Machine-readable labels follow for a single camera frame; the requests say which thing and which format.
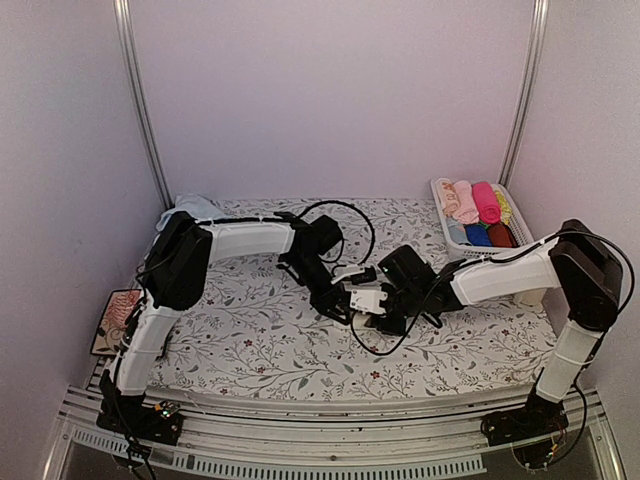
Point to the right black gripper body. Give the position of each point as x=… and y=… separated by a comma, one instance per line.
x=408, y=304

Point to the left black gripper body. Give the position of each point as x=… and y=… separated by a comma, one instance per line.
x=304, y=269

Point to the cream white towel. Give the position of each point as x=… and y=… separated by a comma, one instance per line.
x=360, y=320

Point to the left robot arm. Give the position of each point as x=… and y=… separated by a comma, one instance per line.
x=174, y=275

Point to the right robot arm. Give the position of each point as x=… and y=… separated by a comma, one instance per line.
x=588, y=270

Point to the floral table cloth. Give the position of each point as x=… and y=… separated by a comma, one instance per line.
x=253, y=333

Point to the light blue rolled towel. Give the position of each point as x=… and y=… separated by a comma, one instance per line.
x=457, y=232

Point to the cream printed rolled towel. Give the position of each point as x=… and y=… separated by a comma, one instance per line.
x=447, y=196

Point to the light pink rolled towel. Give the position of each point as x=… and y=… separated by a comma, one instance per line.
x=467, y=212

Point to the dark red rolled towel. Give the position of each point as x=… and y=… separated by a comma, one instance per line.
x=500, y=236

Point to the hot pink rolled towel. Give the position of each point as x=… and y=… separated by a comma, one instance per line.
x=486, y=202

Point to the yellow rolled towel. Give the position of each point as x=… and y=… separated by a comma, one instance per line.
x=505, y=208

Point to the cream ceramic mug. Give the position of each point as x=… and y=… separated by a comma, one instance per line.
x=530, y=298

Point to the white plastic basket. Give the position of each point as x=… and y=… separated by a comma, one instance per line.
x=480, y=220

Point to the light blue crumpled cloth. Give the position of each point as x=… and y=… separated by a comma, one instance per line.
x=195, y=205

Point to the pink patterned cupcake liner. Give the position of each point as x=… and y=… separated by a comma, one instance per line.
x=120, y=305

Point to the floral square plate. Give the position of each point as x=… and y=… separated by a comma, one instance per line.
x=102, y=347

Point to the front aluminium rail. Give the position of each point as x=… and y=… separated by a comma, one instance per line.
x=424, y=438

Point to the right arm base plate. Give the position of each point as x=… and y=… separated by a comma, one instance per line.
x=526, y=422

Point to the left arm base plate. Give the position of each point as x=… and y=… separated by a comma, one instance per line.
x=129, y=417

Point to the right aluminium frame post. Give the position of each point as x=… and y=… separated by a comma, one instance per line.
x=532, y=63

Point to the aluminium frame post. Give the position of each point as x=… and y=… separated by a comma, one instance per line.
x=133, y=72
x=532, y=63

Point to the left aluminium frame post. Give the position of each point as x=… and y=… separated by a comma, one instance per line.
x=133, y=72

